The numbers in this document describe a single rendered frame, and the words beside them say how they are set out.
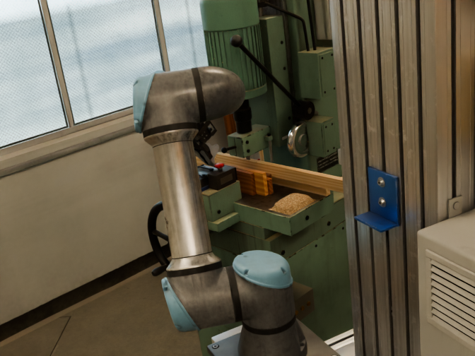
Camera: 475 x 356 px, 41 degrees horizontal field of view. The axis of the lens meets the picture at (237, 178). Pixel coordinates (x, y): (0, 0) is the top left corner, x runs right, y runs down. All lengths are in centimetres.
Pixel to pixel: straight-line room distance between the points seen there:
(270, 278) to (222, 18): 91
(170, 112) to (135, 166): 212
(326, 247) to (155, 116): 104
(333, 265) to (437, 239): 129
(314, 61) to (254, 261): 90
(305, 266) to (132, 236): 157
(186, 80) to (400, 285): 58
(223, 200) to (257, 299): 70
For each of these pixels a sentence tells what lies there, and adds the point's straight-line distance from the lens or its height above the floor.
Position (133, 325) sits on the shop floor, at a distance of 317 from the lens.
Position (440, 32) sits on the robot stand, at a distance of 94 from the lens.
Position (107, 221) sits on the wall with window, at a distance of 338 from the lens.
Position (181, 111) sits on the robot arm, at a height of 136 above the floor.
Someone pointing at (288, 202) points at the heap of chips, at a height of 92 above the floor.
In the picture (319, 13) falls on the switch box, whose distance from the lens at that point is 213.
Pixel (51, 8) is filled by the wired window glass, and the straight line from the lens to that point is 319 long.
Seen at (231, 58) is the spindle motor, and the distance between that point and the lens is 195.
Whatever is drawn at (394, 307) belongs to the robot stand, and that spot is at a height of 102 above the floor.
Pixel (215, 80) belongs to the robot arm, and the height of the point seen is 140.
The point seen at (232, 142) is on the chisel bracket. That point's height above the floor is 105.
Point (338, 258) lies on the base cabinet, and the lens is 225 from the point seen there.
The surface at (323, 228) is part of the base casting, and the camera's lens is 214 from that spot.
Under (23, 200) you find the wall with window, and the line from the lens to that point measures 314.
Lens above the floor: 168
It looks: 21 degrees down
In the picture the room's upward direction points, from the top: 8 degrees counter-clockwise
